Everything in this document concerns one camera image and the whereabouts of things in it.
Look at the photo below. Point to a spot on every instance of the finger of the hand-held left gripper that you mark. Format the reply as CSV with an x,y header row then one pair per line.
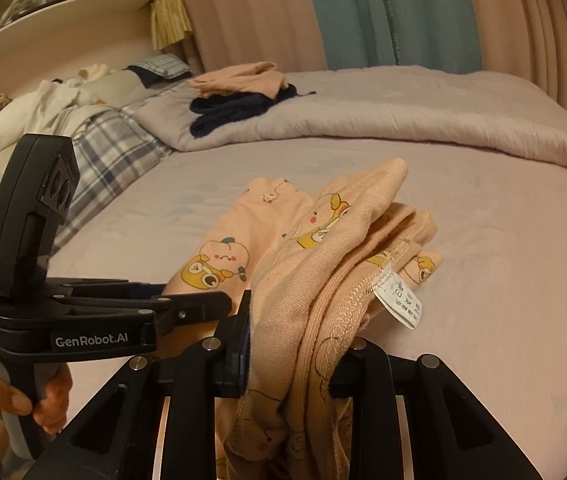
x,y
108,287
188,312

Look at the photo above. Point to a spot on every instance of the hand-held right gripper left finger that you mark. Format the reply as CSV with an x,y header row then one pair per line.
x,y
236,360

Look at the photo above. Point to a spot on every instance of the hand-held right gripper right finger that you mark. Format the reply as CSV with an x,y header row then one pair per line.
x,y
363,366

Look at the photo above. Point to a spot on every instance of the peach fruit print shirt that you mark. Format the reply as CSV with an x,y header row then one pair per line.
x,y
243,230

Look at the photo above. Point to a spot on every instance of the peach bear print garment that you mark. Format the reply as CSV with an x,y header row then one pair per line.
x,y
323,270

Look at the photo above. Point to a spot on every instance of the plaid blanket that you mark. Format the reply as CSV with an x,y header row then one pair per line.
x,y
108,160

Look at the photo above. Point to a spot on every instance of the white crumpled cloth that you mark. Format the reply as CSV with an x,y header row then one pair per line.
x,y
28,120

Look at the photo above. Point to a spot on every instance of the lilac bed sheet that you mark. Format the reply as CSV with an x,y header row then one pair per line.
x,y
488,260

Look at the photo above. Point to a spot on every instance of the grey pillow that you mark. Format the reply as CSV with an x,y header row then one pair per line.
x,y
123,87

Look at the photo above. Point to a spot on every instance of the navy blue garment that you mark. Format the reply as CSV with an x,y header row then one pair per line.
x,y
228,110

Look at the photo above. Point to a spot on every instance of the white curved headboard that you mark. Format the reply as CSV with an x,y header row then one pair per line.
x,y
63,30

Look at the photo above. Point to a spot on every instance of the blue striped pillow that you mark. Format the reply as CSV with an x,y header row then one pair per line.
x,y
163,66

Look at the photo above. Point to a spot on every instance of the folded peach garment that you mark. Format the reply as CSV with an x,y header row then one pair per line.
x,y
233,80

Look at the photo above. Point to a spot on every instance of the lilac quilt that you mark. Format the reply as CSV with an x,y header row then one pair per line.
x,y
388,105

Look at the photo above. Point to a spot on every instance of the yellow curtain tassel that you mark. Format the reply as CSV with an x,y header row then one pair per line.
x,y
171,20

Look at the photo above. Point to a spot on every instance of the pink curtain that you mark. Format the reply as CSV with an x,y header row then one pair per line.
x,y
523,20
243,10

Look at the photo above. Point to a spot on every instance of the teal curtain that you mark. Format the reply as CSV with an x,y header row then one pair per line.
x,y
388,10

